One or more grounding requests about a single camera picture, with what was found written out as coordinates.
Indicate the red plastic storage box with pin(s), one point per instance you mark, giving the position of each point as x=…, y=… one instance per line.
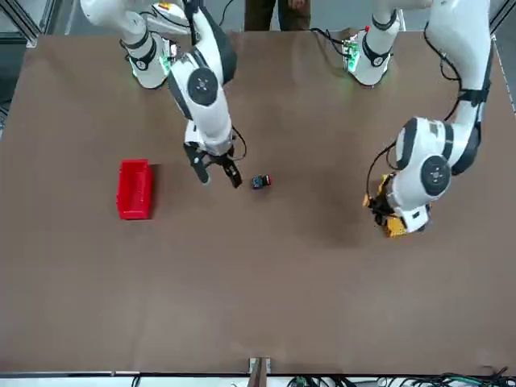
x=135, y=189

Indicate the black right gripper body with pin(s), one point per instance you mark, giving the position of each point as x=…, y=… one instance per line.
x=211, y=159

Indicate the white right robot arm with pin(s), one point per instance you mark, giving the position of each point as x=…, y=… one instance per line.
x=205, y=101

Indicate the black bottle with red cap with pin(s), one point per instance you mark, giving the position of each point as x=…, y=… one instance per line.
x=261, y=181

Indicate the person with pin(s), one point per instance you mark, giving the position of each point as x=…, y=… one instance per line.
x=262, y=14

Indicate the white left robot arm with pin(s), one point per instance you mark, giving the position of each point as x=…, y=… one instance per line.
x=435, y=173

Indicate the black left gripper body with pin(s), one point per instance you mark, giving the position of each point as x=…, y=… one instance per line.
x=379, y=211

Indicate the aluminium camera post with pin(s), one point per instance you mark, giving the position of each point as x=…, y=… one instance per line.
x=260, y=371

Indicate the yellow plastic storage box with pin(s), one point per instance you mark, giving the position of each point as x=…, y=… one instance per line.
x=393, y=227

